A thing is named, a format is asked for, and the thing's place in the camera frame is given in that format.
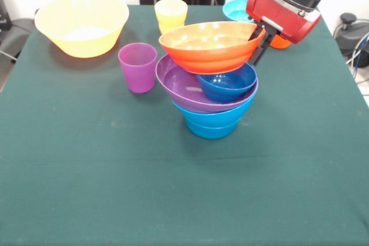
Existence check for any orange-red plastic cup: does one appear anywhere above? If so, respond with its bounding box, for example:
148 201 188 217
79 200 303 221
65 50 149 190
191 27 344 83
268 34 293 50

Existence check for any purple plastic cup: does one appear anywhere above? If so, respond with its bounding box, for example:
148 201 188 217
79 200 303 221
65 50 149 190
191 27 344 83
118 42 158 94

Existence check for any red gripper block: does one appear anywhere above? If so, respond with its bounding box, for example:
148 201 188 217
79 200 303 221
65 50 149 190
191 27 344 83
245 0 322 67

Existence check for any large purple plastic bowl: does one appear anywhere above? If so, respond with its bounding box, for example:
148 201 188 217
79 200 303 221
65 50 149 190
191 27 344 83
155 54 259 114

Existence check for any small dark blue bowl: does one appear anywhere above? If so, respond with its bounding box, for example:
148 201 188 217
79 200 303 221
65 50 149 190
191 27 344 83
197 63 258 104

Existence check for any dark green tablecloth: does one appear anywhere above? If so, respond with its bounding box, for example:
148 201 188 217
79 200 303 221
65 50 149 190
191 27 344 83
0 4 369 246

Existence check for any small light blue bowl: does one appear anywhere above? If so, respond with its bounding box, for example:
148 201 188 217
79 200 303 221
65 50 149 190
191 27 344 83
186 122 240 140

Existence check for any medium light blue bowl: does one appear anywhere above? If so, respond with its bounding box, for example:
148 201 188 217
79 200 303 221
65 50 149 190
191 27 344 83
172 93 257 129

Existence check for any blue cable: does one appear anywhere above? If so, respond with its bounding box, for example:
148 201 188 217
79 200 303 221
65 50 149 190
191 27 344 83
353 33 369 70

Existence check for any small cyan plastic bowl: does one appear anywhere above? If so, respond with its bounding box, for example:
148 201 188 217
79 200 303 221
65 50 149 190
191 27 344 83
222 0 256 24

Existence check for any orange shallow plastic bowl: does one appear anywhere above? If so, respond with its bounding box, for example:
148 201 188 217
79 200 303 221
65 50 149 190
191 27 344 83
158 21 266 75

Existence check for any large yellow plastic bowl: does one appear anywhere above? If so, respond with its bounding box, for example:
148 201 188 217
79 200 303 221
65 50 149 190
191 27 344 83
34 0 130 58

